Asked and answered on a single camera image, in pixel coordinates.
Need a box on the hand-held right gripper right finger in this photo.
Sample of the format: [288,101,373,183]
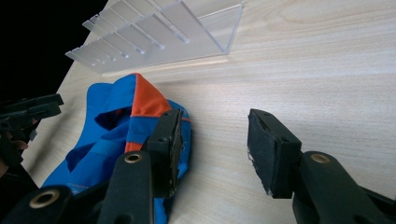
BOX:
[247,108,303,200]

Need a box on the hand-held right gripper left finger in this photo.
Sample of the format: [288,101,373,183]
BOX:
[147,107,184,200]

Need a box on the blue and orange cloth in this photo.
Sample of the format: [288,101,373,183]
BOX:
[41,73,192,224]

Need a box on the clear acrylic slotted rack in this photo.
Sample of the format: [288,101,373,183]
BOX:
[64,0,244,75]

